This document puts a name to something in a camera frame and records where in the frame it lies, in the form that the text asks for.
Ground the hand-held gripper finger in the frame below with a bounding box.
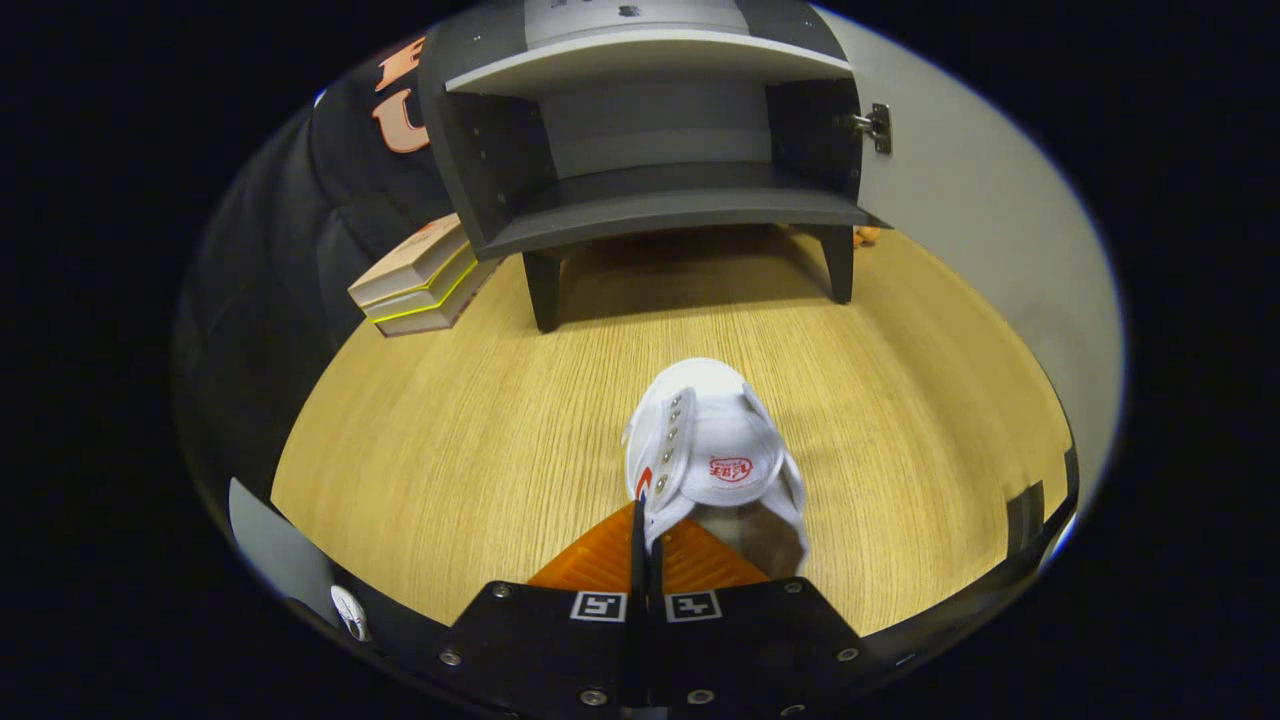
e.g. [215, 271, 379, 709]
[437, 500, 646, 720]
[648, 520, 863, 720]

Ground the small white shoe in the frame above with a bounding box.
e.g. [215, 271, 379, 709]
[622, 357, 811, 579]

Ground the dark grey shoe cabinet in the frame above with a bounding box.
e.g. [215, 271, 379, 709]
[418, 0, 881, 334]

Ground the beige shoe cabinet door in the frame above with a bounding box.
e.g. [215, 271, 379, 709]
[812, 8, 1126, 521]

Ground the metal door hinge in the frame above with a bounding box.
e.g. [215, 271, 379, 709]
[838, 102, 893, 156]

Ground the white printed object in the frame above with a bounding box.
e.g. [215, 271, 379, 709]
[331, 585, 372, 642]

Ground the yellow cover book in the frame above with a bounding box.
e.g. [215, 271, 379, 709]
[375, 258, 503, 338]
[362, 245, 479, 324]

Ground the beige cover book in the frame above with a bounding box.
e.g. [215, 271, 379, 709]
[347, 213, 471, 308]

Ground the black backdrop cloth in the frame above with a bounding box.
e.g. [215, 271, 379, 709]
[175, 35, 461, 501]

